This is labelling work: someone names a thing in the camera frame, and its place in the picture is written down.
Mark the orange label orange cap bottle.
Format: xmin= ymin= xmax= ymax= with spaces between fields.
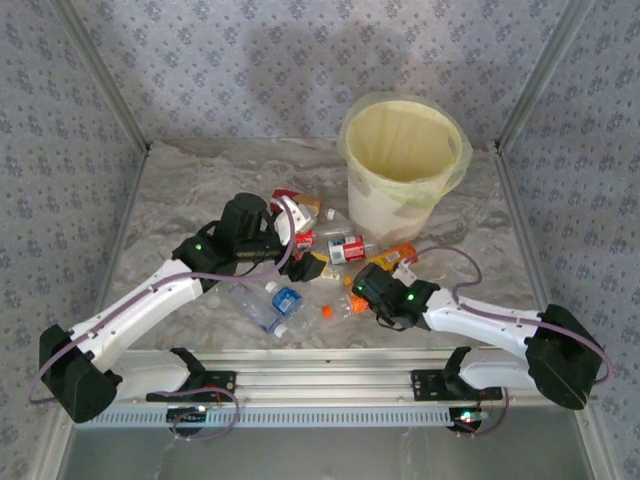
xmin=321 ymin=292 xmax=372 ymax=321

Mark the clear bottle red label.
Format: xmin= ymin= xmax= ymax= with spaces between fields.
xmin=294 ymin=224 xmax=354 ymax=250

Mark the orange juice bottle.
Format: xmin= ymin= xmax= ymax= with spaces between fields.
xmin=342 ymin=242 xmax=419 ymax=287

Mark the red white label bottle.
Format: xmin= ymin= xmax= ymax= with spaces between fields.
xmin=294 ymin=234 xmax=382 ymax=266

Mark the crushed clear water bottle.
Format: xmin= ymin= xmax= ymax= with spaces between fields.
xmin=227 ymin=282 xmax=290 ymax=337

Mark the cream plastic bin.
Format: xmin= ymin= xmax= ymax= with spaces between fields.
xmin=338 ymin=92 xmax=474 ymax=244

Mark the yellow-green plastic bin liner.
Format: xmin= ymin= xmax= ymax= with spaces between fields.
xmin=337 ymin=91 xmax=474 ymax=210

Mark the black controller board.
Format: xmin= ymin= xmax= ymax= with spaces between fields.
xmin=447 ymin=407 xmax=489 ymax=436
xmin=166 ymin=405 xmax=211 ymax=436

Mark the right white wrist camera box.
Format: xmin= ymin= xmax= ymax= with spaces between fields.
xmin=392 ymin=258 xmax=419 ymax=281

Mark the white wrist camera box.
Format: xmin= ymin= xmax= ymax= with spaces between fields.
xmin=273 ymin=196 xmax=320 ymax=247
xmin=392 ymin=258 xmax=419 ymax=281

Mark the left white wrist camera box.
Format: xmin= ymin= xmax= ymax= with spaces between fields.
xmin=273 ymin=196 xmax=320 ymax=247

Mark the purple camera cable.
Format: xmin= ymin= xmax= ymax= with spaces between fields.
xmin=27 ymin=197 xmax=297 ymax=441
xmin=402 ymin=244 xmax=615 ymax=437

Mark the wide aluminium mounting rail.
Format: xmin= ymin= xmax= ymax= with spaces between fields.
xmin=53 ymin=348 xmax=600 ymax=407

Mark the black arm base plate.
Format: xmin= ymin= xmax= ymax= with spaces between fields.
xmin=145 ymin=369 xmax=237 ymax=404
xmin=408 ymin=367 xmax=504 ymax=401

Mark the grey slotted cable duct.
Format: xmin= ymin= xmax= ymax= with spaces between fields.
xmin=72 ymin=405 xmax=484 ymax=430

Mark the aluminium side rail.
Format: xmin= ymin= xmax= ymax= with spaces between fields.
xmin=492 ymin=142 xmax=571 ymax=362
xmin=77 ymin=142 xmax=151 ymax=369

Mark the aluminium corner post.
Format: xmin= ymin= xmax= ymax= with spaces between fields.
xmin=494 ymin=0 xmax=599 ymax=151
xmin=49 ymin=0 xmax=152 ymax=151

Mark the aluminium frame leg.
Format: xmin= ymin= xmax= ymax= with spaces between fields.
xmin=37 ymin=404 xmax=76 ymax=480
xmin=574 ymin=404 xmax=619 ymax=480

